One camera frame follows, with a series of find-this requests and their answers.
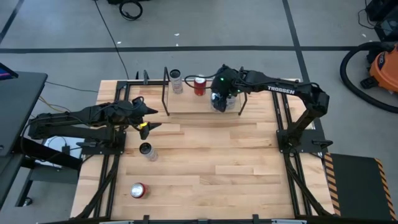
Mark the red Coca-Cola can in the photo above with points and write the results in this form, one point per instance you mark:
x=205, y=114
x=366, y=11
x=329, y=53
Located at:
x=200, y=88
x=138, y=190

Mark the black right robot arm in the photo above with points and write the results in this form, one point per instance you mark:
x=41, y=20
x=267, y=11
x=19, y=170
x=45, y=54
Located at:
x=280, y=88

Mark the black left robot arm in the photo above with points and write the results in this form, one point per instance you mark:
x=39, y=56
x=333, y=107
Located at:
x=62, y=119

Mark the silver aluminium bar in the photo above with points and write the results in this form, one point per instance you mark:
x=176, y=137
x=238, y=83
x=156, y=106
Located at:
x=116, y=222
x=289, y=221

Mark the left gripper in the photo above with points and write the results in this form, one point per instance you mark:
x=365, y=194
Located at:
x=135, y=112

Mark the white Celsius Peach Vibe can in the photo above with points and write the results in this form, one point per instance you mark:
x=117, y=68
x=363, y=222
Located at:
x=149, y=152
x=177, y=85

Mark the laptop screen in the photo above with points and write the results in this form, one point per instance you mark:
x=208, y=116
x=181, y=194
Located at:
x=6, y=73

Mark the black side desk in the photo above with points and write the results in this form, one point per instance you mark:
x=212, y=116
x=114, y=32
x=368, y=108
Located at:
x=18, y=102

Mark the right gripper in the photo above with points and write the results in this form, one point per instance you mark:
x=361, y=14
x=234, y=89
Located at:
x=225, y=82

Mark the black mat with hazard stripes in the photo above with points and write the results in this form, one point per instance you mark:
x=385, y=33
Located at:
x=357, y=186

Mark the orange shop vacuum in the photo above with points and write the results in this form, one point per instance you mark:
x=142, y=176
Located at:
x=387, y=68
x=343, y=70

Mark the blue silver Red Bull can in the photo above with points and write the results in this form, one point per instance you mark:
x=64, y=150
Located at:
x=213, y=99

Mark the black equipment case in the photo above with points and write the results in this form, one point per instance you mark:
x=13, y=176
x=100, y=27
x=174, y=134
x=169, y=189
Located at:
x=385, y=28

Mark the wooden shelf with black frame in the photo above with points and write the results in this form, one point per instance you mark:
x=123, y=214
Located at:
x=192, y=104

